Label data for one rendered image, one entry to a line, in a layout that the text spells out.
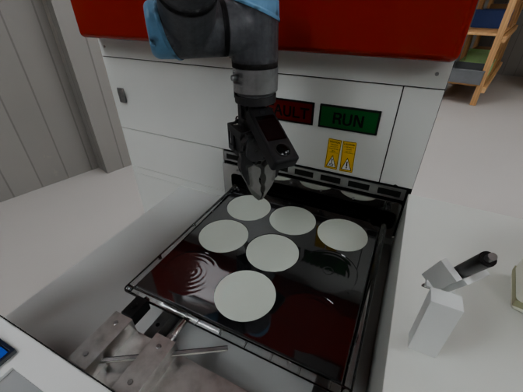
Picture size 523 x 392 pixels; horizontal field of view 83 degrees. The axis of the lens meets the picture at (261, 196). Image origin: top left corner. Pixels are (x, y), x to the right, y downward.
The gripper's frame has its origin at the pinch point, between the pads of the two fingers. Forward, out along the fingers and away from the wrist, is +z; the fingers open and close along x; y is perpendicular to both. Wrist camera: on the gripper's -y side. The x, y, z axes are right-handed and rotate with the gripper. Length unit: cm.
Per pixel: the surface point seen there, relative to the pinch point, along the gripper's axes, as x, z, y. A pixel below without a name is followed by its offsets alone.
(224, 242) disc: 9.7, 6.4, -2.4
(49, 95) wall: 55, 27, 236
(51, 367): 36.5, 0.3, -18.2
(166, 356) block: 25.3, 5.8, -19.8
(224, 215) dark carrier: 6.2, 6.4, 5.7
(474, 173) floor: -255, 97, 68
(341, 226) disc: -13.8, 6.5, -9.8
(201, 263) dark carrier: 15.4, 6.5, -5.5
